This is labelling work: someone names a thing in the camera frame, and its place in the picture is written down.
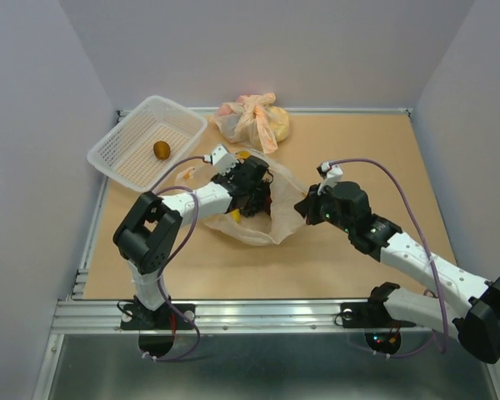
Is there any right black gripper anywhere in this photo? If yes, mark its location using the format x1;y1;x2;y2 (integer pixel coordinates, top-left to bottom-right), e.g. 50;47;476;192
293;182;353;234

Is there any translucent plastic bag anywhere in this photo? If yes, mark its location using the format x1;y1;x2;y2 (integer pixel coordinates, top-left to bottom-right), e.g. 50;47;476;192
173;149;309;248

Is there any yellow corn cob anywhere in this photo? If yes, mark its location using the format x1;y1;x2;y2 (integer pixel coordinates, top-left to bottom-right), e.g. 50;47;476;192
230;209;242;223

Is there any brown kiwi fruit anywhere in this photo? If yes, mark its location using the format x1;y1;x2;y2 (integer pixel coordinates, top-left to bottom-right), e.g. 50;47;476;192
152;141;172;160

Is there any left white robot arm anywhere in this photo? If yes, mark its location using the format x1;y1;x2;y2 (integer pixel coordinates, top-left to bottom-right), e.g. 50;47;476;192
112;156;269;328

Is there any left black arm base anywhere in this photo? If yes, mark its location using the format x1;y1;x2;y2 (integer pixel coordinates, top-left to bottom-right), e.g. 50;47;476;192
117;298;193;332

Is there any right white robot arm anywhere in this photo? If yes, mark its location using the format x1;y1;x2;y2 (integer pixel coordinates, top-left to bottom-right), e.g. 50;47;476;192
294;182;500;364

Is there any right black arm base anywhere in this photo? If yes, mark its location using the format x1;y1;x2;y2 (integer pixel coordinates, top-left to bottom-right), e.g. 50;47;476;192
333;282;416;329

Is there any knotted plastic bag far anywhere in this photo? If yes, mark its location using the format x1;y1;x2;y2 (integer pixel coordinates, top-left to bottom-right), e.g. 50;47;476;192
211;92;290;154

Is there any white plastic mesh basket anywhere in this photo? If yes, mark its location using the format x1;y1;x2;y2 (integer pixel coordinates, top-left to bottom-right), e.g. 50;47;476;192
87;96;208;193

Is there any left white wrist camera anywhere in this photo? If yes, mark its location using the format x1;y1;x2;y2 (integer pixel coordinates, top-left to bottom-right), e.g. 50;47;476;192
203;143;239;175

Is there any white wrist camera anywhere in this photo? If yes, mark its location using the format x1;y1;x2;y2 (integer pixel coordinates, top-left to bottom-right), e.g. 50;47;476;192
203;143;239;175
317;161;343;195

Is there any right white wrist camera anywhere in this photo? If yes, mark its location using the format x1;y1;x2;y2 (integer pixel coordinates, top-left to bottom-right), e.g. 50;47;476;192
317;161;343;195

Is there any aluminium rail frame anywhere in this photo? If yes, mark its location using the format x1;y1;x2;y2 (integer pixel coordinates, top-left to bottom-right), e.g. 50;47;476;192
31;107;500;400

